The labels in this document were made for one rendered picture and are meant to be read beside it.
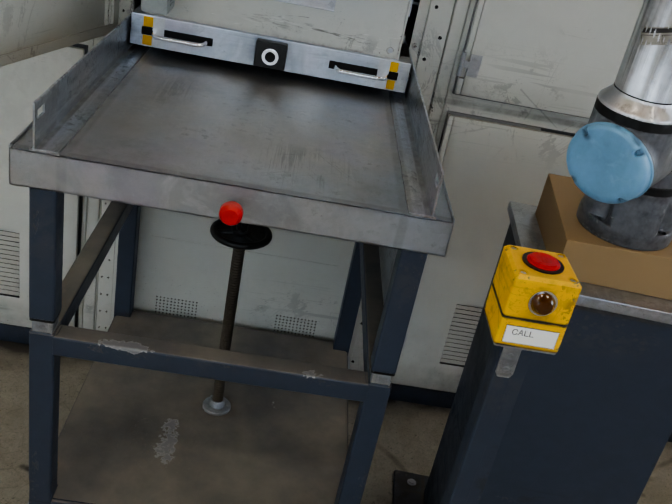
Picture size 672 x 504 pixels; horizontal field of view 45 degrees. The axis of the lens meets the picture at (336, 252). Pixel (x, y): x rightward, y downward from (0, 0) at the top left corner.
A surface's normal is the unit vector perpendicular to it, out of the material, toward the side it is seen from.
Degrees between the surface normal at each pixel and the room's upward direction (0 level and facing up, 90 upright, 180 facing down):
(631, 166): 102
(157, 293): 90
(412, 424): 0
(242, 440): 0
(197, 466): 0
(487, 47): 90
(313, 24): 90
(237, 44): 90
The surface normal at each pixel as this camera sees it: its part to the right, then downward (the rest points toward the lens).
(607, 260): -0.09, 0.46
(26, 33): 0.93, 0.30
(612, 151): -0.67, 0.43
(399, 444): 0.18, -0.87
